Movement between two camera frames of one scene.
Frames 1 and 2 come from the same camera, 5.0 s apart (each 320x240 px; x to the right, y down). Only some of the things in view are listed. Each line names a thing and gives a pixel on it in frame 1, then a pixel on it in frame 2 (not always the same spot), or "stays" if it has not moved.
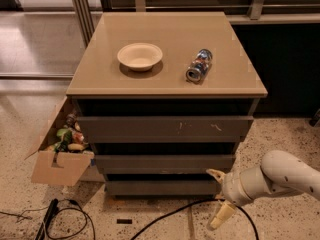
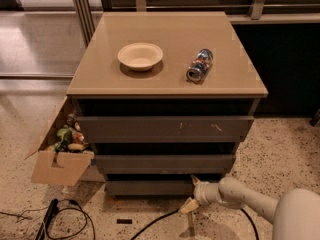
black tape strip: x=124 y=221 stays
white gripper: x=231 y=188 -> x=201 y=191
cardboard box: x=53 y=167 stays
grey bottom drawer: x=163 y=188 stays
